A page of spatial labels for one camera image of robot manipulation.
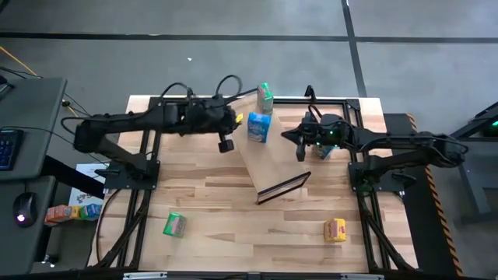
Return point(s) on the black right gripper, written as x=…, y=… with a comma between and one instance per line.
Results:
x=325, y=130

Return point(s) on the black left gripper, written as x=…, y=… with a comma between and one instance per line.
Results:
x=223, y=116

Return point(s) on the blue Rice Krispies cereal box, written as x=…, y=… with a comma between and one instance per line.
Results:
x=258, y=126
x=325, y=152

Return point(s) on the green cereal box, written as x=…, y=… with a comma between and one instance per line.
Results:
x=175, y=225
x=265, y=99

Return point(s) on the yellow cereal box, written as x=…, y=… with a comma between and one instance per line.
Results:
x=334, y=230

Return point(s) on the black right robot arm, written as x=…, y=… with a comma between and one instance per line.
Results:
x=389, y=138

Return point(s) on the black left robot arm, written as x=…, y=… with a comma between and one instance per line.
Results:
x=128, y=120

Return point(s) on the orange cereal box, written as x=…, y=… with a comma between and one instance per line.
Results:
x=58, y=214

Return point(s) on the yellow tape tag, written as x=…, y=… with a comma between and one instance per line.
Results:
x=239, y=118

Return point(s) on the black hook clamp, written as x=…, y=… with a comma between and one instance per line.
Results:
x=189, y=94
x=310, y=92

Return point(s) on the black hazard-striped floor mat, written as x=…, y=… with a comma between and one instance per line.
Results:
x=420, y=233

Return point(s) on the white printed box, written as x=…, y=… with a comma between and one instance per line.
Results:
x=83, y=192

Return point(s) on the green and blue box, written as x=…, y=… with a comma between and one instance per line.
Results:
x=90, y=212

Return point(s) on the black desk support bar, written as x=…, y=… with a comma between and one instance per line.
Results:
x=70, y=175

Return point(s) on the grey desk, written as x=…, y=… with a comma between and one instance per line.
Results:
x=31, y=116

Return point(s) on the black keyboard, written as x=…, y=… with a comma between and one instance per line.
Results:
x=9, y=149

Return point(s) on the black computer mouse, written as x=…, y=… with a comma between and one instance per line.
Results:
x=25, y=208

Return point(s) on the wooden shelf with black frame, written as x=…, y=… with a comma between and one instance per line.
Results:
x=272, y=163

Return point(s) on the black aluminium table frame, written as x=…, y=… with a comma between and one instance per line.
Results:
x=334, y=102

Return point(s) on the silver metal bracket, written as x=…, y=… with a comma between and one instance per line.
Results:
x=362, y=277
x=144, y=275

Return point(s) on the grey metal table frame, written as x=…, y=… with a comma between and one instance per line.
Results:
x=467, y=186

